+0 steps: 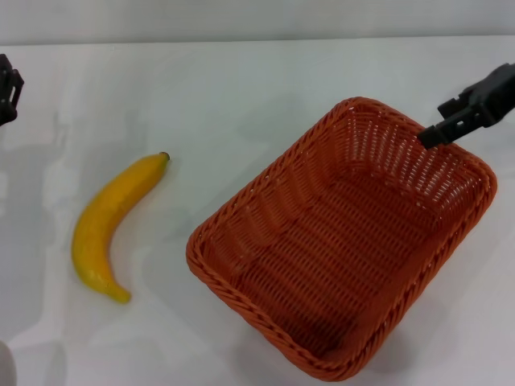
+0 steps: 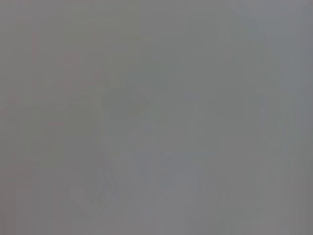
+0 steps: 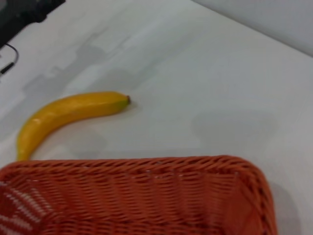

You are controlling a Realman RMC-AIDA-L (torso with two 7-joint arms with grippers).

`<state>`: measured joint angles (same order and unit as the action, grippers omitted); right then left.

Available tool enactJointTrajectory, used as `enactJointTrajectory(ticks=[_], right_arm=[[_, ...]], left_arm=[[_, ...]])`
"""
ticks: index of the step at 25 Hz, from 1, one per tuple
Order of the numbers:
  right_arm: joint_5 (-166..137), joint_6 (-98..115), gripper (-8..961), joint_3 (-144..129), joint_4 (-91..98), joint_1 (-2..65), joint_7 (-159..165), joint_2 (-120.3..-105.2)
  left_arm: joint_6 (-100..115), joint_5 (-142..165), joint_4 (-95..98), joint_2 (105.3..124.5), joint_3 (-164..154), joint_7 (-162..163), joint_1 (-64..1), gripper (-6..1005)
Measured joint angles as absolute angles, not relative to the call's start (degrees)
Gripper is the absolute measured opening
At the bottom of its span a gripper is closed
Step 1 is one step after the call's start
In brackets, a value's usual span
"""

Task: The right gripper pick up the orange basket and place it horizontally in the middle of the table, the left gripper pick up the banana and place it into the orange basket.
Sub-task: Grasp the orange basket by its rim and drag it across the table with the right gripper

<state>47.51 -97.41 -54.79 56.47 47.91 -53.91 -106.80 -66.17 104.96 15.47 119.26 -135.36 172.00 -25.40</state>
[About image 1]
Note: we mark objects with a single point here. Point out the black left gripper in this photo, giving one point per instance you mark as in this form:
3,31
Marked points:
8,112

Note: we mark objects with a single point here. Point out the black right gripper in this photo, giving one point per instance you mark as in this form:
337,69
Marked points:
495,96

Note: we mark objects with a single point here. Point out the yellow banana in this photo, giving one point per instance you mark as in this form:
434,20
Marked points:
100,225

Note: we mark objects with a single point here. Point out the orange woven plastic basket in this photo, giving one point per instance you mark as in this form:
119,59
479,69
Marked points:
330,249

